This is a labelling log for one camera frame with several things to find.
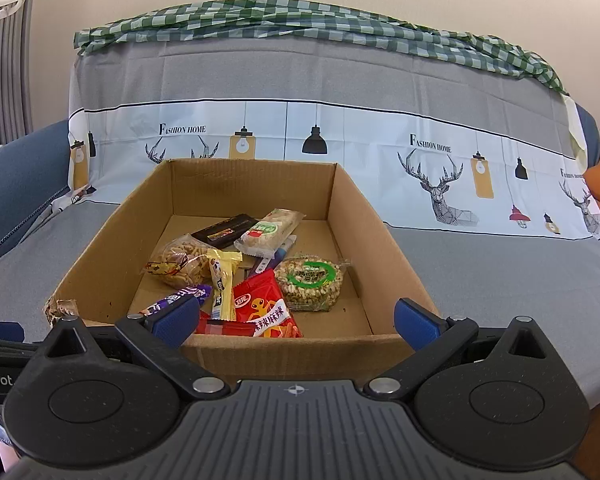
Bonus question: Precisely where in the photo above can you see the large red snack packet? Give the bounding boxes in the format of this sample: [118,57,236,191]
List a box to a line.
[231,268,304,339]

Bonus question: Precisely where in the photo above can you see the grey deer printed sofa cover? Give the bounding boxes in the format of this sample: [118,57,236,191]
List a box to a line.
[0,35,600,411]

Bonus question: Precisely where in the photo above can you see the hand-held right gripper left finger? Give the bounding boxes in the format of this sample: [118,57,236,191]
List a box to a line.
[35,294,232,401]

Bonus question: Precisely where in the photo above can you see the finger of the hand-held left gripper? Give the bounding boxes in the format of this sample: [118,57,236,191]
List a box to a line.
[0,320,45,357]

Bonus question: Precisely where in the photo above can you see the grey curtain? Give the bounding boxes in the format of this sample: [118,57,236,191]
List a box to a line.
[0,0,41,146]

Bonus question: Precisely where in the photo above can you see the magenta snack stick packet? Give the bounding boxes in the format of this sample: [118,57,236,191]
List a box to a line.
[245,234,298,281]

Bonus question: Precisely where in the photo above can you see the purple snack packet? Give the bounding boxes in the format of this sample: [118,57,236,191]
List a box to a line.
[140,284,214,318]

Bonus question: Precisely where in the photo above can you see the round peanut brittle packet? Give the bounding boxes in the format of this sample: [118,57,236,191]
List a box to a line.
[273,256,351,312]

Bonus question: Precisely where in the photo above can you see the black snack packet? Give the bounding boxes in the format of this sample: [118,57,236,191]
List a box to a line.
[190,213,258,250]

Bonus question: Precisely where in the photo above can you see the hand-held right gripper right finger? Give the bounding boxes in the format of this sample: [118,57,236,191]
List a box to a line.
[362,297,561,401]

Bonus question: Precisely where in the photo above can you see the clear fried snack bag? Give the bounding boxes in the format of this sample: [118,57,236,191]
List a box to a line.
[142,232,216,291]

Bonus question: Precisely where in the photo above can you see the green checked cloth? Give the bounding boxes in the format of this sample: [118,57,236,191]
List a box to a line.
[74,0,571,96]

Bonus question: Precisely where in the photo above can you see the white rice cracker packet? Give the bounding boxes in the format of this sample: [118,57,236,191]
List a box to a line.
[234,208,305,257]

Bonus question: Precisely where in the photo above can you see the small red snack packet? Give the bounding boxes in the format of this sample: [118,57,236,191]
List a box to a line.
[195,310,257,337]

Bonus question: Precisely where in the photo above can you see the brown cardboard box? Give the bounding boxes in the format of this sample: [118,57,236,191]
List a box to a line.
[45,157,443,386]

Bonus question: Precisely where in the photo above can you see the yellow candy packet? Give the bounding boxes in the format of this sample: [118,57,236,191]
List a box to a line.
[207,247,243,322]

